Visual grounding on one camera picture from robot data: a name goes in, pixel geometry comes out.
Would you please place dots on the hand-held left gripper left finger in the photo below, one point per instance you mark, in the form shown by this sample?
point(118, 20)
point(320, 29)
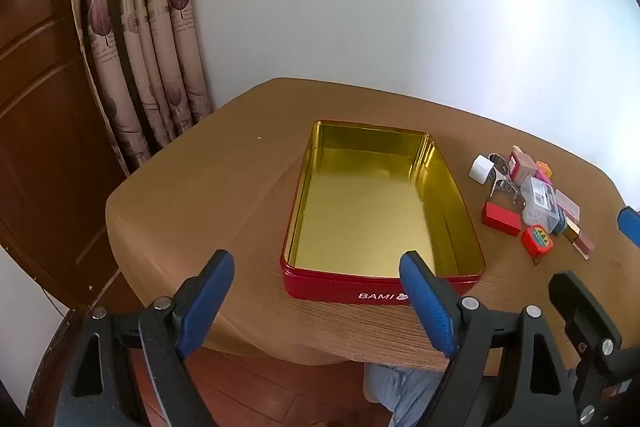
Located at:
point(210, 292)

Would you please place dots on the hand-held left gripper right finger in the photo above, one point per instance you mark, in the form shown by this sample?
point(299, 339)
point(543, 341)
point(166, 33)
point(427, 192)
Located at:
point(425, 297)

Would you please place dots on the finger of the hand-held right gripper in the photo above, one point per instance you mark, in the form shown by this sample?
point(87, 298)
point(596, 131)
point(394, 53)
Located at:
point(631, 227)
point(582, 312)

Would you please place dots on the gold and pink lipstick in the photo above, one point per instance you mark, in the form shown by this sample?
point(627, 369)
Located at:
point(579, 237)

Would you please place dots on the pink eraser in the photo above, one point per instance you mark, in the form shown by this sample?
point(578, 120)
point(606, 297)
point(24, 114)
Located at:
point(568, 205)

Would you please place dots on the red tape measure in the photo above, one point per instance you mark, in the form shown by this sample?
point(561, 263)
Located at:
point(538, 240)

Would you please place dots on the clear plastic box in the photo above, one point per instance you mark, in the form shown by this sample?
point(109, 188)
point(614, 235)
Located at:
point(541, 203)

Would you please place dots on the red tin box gold inside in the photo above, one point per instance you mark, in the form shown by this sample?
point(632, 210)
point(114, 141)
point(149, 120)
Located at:
point(370, 207)

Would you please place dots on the red rectangular box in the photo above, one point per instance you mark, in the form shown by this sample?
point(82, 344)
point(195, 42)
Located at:
point(501, 218)

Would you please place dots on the silver metal clip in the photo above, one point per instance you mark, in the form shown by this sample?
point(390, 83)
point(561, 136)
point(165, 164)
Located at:
point(504, 187)

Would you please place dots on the small white cube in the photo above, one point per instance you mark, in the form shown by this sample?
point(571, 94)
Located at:
point(481, 169)

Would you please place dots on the person's leg in jeans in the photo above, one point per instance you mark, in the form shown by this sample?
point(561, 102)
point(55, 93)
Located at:
point(400, 394)

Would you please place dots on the small pink box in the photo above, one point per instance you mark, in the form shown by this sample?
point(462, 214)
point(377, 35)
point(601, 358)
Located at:
point(543, 178)

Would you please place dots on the small orange box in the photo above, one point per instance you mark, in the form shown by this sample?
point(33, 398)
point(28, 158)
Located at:
point(544, 167)

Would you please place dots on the red and wooden small box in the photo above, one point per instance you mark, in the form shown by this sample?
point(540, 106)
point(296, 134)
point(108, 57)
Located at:
point(520, 163)

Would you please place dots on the brown wooden door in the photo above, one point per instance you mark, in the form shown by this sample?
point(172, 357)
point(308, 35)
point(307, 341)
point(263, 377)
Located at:
point(45, 132)

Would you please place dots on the beige leaf print curtain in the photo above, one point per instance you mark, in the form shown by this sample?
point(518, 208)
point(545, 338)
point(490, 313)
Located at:
point(150, 57)

